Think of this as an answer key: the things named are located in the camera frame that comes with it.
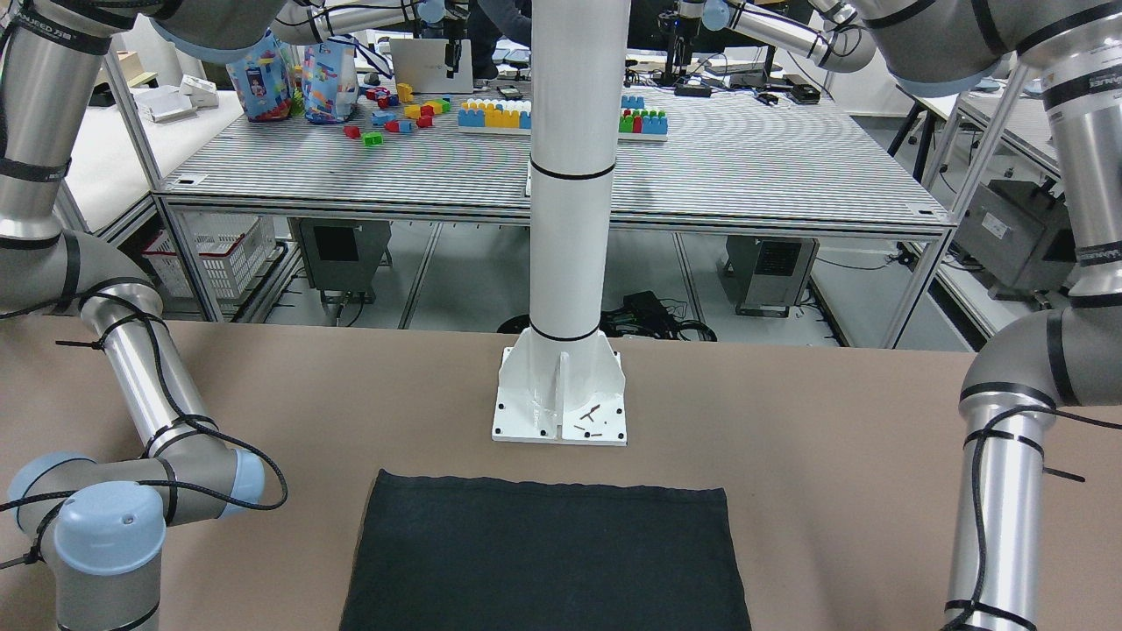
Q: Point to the striped metal work table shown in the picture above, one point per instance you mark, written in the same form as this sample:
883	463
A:
729	165

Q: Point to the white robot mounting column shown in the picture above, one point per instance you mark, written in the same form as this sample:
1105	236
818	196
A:
562	381

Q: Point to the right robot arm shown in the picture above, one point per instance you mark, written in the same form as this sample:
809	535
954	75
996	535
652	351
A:
101	527

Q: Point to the black graphic t-shirt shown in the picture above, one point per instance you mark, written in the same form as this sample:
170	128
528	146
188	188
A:
446	553

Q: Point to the grey control box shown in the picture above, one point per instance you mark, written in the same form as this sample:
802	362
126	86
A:
341	254

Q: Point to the toy block bag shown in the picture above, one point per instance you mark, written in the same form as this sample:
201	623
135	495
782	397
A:
330	84
263	82

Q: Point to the assembled toy block row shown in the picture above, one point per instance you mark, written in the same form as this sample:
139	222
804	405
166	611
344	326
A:
504	117

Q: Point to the white plastic basket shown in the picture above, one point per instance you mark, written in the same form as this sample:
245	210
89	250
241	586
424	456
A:
231	248

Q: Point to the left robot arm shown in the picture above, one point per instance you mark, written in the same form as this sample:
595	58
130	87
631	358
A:
1033	371

